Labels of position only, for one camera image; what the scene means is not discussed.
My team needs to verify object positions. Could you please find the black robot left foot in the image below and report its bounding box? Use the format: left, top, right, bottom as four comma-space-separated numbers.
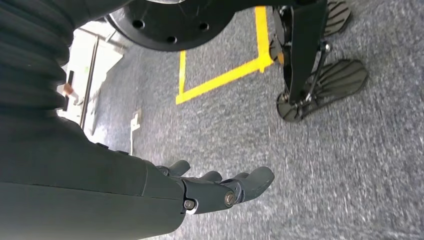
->
322, 0, 353, 38

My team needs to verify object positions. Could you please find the yellow floor tape corner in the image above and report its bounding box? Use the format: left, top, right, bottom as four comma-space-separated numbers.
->
175, 5, 275, 106

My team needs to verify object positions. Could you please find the white table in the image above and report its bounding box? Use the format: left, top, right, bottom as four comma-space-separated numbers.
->
56, 20, 125, 137

